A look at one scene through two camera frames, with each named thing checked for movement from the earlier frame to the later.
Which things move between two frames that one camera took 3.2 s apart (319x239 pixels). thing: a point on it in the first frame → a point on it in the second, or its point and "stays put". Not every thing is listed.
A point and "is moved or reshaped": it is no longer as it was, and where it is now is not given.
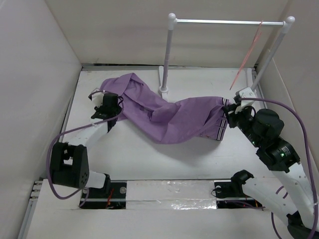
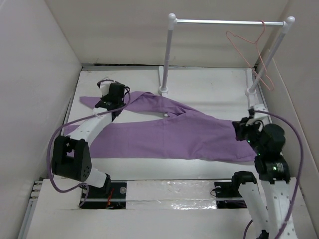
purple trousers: [169, 121] is moved or reshaped
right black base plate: [230, 195] stays put
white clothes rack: [289, 21] stays put
